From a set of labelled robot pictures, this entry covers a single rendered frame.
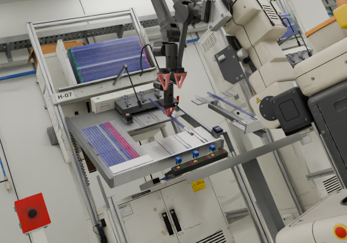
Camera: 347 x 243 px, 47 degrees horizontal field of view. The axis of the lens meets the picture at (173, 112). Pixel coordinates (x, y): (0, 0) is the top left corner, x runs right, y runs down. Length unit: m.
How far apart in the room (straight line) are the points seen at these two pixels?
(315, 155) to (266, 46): 1.49
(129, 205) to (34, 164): 1.80
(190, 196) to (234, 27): 1.15
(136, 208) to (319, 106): 1.30
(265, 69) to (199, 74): 3.11
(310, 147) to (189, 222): 1.11
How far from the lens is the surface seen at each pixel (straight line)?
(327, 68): 1.39
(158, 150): 2.18
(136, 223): 2.32
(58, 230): 3.90
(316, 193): 3.01
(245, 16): 1.71
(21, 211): 2.04
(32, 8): 4.58
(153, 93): 2.65
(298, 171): 3.05
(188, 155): 2.16
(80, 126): 2.45
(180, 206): 2.42
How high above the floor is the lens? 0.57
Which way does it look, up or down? 10 degrees up
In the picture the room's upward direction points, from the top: 21 degrees counter-clockwise
